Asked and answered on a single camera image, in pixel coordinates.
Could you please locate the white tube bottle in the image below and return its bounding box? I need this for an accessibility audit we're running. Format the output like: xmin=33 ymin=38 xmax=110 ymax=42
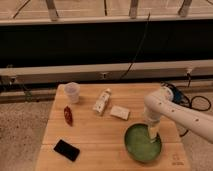
xmin=93 ymin=88 xmax=111 ymax=116

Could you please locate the black floor cable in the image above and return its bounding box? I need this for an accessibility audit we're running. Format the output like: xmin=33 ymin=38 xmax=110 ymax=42
xmin=161 ymin=73 xmax=212 ymax=138

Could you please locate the black hanging cable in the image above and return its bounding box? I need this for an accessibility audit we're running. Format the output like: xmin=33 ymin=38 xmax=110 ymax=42
xmin=118 ymin=12 xmax=152 ymax=81

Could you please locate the metal rail beam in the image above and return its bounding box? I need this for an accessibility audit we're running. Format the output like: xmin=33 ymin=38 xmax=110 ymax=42
xmin=0 ymin=60 xmax=213 ymax=84

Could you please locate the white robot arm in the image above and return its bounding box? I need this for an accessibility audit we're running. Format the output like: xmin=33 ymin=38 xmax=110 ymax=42
xmin=144 ymin=87 xmax=213 ymax=143

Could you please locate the red chili pepper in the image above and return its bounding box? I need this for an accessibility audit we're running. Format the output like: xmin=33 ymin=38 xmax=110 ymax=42
xmin=64 ymin=106 xmax=73 ymax=126

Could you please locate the clear plastic cup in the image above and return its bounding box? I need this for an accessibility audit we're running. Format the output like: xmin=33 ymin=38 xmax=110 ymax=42
xmin=64 ymin=82 xmax=80 ymax=104

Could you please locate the black rectangular pad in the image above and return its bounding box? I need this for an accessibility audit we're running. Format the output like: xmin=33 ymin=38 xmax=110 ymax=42
xmin=54 ymin=140 xmax=80 ymax=161

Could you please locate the green ceramic bowl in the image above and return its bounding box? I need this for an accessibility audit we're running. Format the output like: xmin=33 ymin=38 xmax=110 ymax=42
xmin=124 ymin=123 xmax=162 ymax=163

